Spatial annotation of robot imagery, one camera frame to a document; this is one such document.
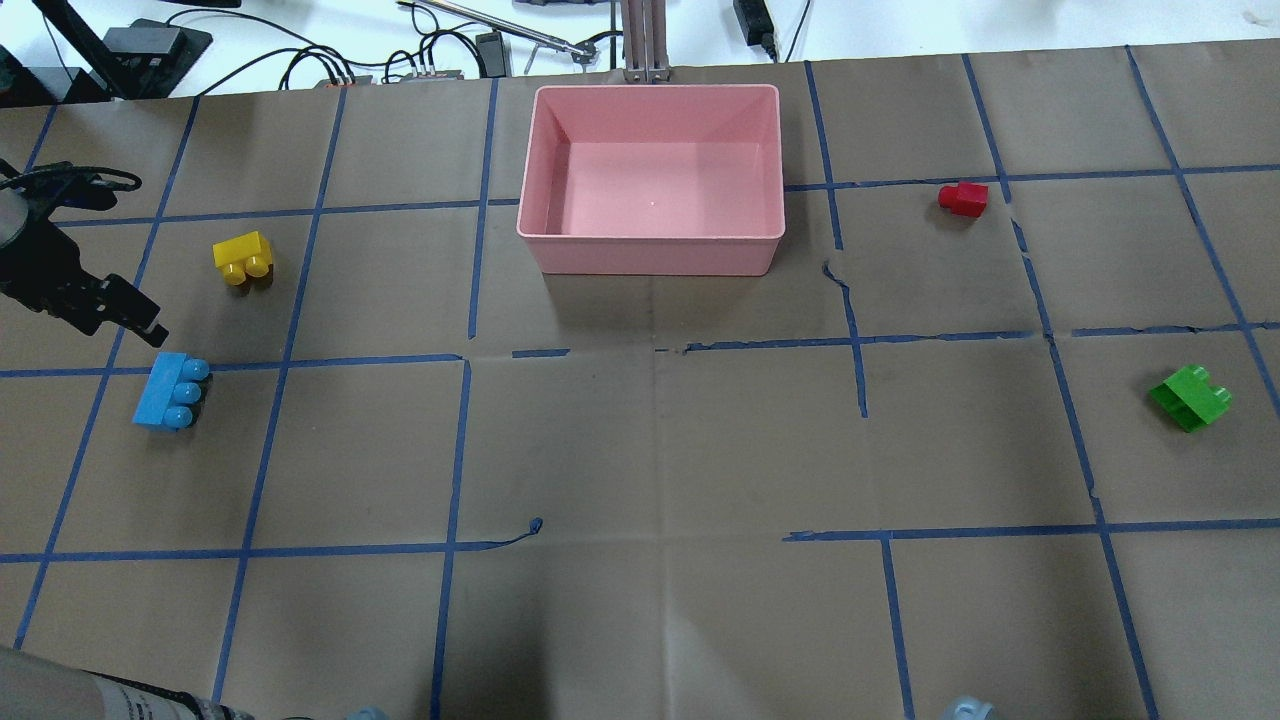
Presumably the black camera stand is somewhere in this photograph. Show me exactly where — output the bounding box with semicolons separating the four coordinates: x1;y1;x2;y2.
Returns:
33;1;214;100

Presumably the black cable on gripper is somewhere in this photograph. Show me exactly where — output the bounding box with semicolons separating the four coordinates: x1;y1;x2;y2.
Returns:
0;160;143;211

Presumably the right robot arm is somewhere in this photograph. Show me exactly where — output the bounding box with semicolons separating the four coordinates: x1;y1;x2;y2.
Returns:
940;696;995;720

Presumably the pink plastic box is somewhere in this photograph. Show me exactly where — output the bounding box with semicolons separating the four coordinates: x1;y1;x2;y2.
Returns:
516;85;786;277

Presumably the aluminium frame post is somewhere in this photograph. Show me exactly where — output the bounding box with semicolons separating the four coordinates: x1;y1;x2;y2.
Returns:
620;0;671;85

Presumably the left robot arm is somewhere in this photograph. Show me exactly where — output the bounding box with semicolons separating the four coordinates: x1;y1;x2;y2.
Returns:
3;167;252;719

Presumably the red toy block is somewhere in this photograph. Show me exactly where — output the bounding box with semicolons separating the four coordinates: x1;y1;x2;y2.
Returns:
937;181;989;218

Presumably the yellow toy block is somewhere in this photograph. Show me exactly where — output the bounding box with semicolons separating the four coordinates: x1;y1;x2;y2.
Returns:
212;231;274;287

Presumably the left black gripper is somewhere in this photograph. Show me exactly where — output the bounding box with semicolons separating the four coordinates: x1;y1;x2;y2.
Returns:
1;217;169;348

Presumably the black power adapter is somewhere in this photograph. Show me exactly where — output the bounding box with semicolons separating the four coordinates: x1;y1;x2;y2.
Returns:
731;0;778;61

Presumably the blue toy block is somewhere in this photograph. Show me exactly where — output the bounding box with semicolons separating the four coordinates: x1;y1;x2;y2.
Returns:
132;352;212;432

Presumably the green toy block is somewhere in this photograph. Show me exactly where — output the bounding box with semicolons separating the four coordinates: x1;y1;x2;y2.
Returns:
1148;364;1234;433

